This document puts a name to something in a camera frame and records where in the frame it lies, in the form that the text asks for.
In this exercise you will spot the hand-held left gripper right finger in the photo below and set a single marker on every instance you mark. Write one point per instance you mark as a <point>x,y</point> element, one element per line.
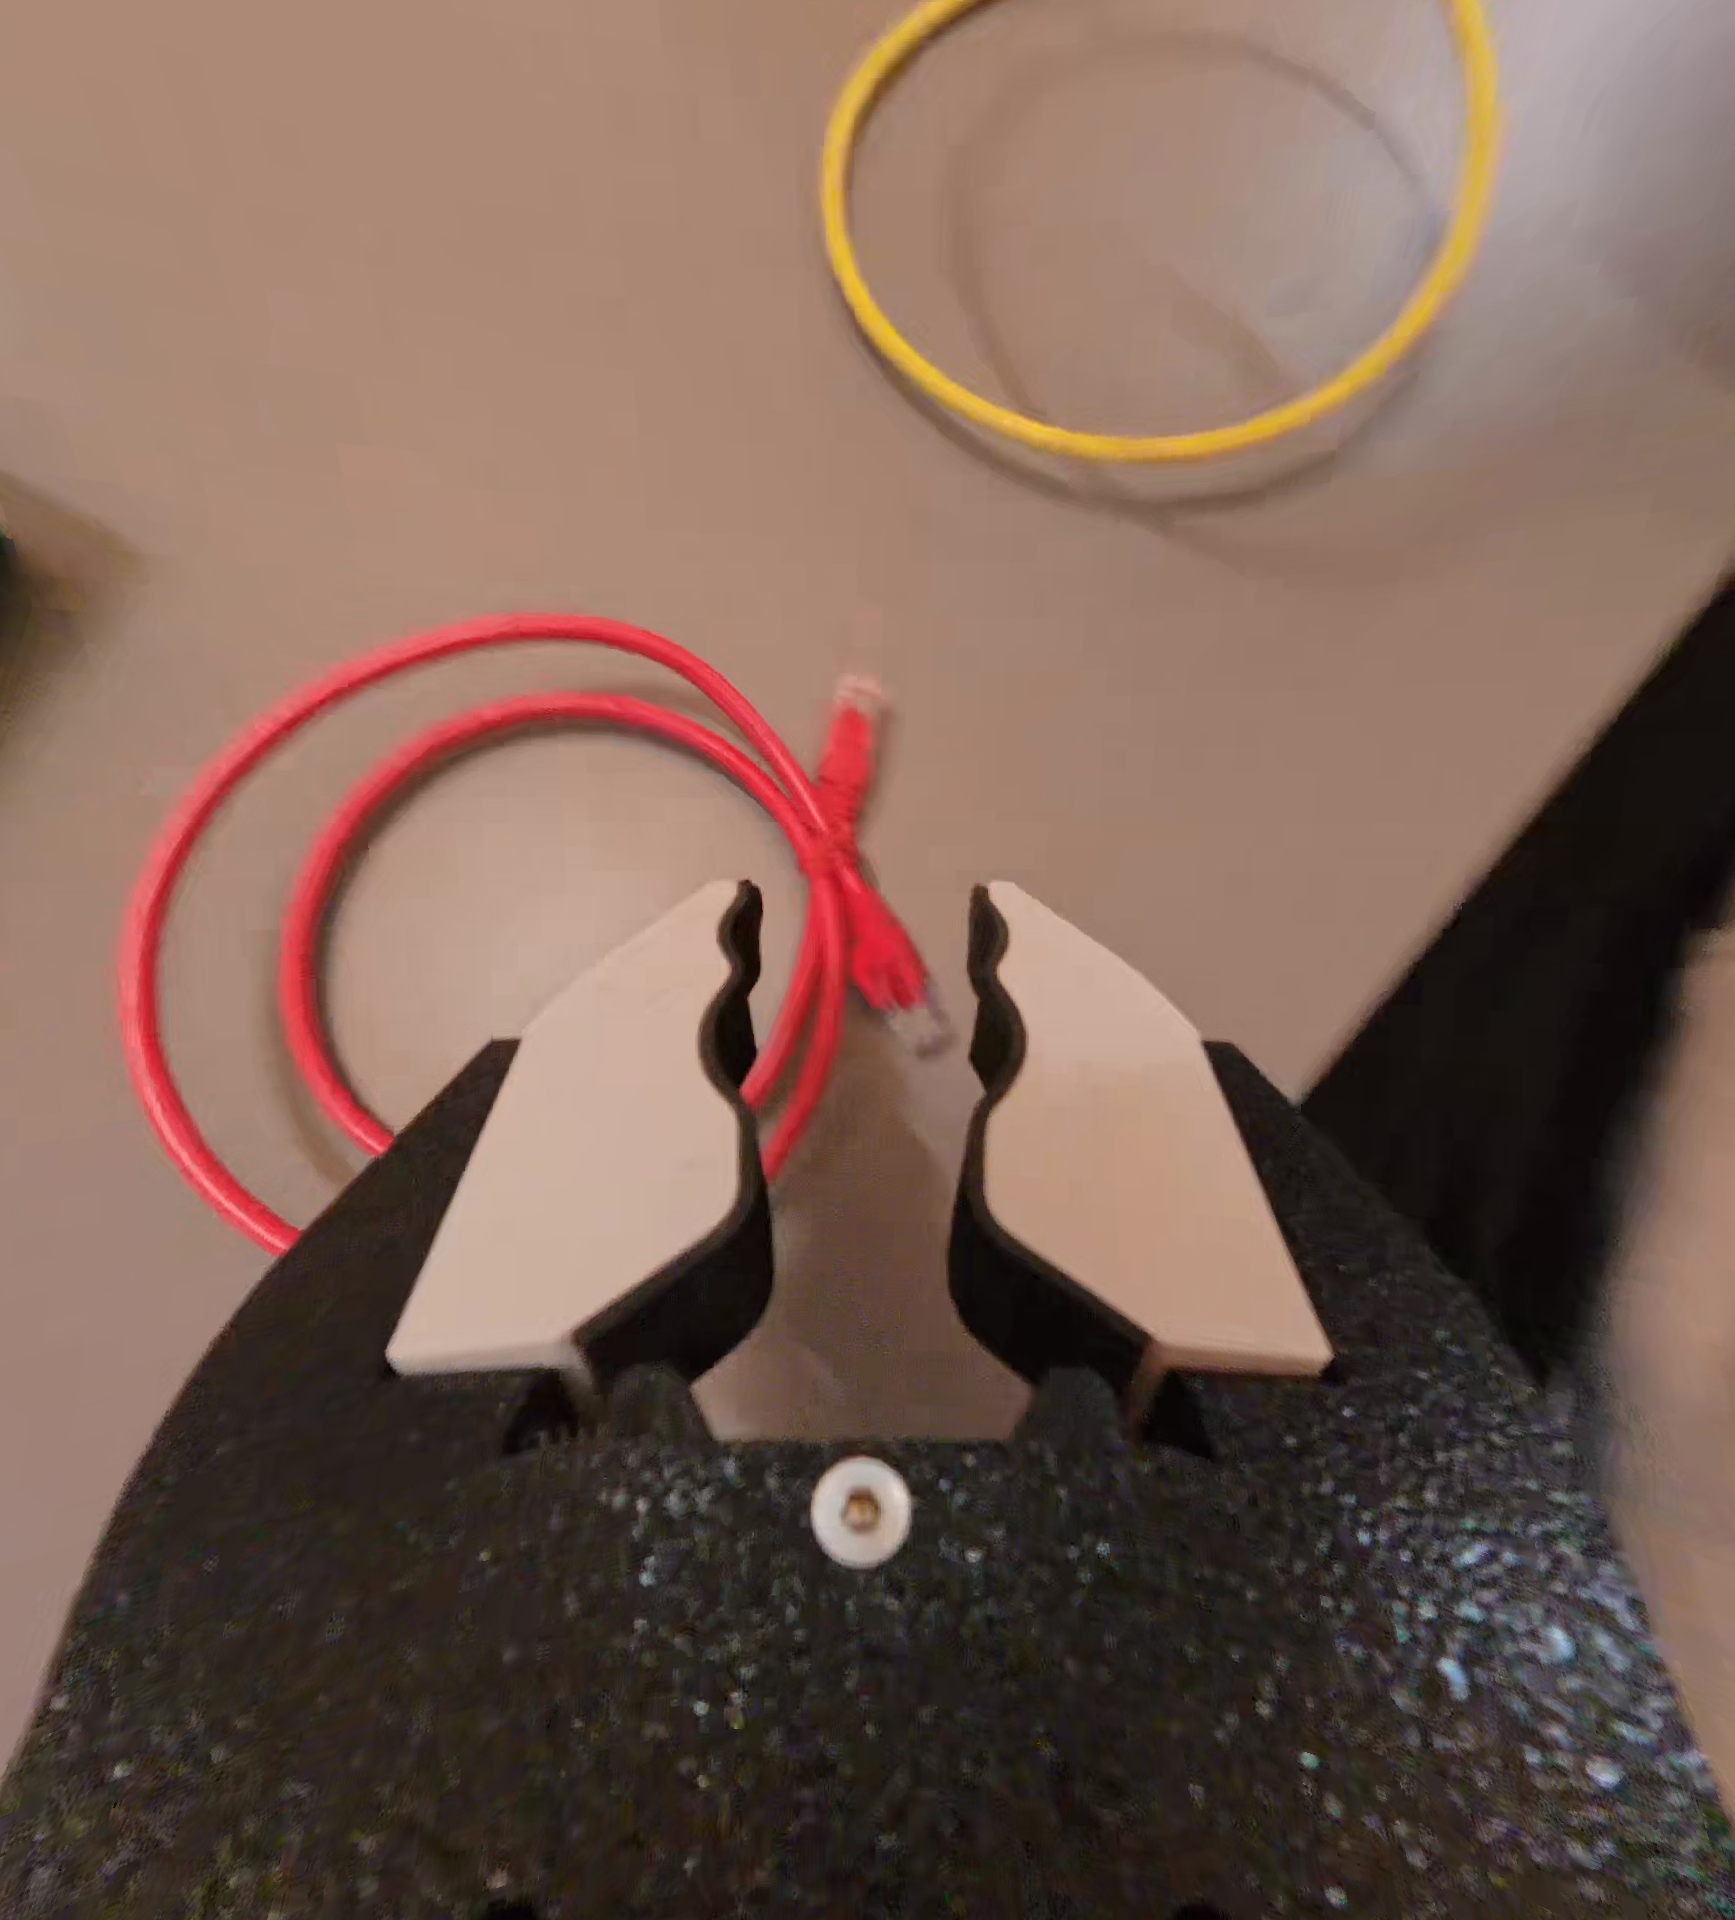
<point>1151,1200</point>

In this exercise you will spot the dark cloth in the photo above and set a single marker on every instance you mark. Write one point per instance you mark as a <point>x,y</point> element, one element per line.
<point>1527,1051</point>

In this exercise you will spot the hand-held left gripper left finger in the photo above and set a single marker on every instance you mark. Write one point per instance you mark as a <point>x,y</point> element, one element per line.
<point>582,1184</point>

